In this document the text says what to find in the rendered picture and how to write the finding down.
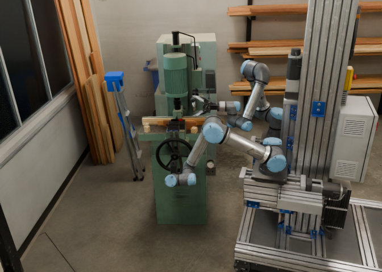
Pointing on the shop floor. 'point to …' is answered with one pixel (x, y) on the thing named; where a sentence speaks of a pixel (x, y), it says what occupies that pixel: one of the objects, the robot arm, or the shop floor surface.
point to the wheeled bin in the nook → (153, 74)
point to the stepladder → (113, 85)
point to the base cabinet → (180, 194)
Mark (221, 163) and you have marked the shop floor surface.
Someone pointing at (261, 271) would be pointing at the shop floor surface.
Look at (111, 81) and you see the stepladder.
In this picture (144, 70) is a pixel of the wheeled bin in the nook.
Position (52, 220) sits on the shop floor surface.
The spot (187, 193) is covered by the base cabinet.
